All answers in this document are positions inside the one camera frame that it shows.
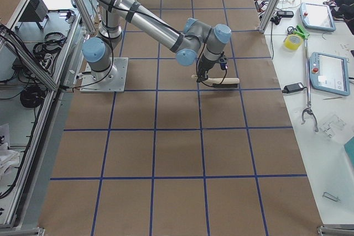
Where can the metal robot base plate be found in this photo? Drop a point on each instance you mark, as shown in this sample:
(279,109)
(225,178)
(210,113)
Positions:
(111,80)

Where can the black scissors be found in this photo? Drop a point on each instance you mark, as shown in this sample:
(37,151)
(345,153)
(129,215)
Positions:
(290,30)

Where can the blue teach pendant near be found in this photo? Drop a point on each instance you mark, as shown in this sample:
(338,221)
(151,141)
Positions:
(329,73)

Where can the yellow tape roll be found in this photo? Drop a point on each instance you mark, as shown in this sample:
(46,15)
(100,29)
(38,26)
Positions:
(293,42)

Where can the black power adapter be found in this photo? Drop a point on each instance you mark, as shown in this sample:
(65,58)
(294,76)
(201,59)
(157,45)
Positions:
(292,88)

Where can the white handled sweeping brush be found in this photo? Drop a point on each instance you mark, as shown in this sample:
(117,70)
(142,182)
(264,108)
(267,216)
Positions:
(219,82)

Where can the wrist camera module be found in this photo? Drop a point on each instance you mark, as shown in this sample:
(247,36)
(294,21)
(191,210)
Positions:
(223,63)

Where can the black electronics box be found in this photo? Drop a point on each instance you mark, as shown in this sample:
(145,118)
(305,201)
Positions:
(35,12)

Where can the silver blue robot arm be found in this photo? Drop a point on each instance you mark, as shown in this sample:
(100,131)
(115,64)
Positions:
(199,43)

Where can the blue teach pendant far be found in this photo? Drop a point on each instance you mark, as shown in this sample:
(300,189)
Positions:
(317,17)

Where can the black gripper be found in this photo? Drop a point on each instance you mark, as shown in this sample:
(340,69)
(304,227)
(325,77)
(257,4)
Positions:
(205,67)

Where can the blue teach pendant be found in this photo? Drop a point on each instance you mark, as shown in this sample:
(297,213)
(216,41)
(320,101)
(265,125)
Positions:
(317,17)
(329,73)

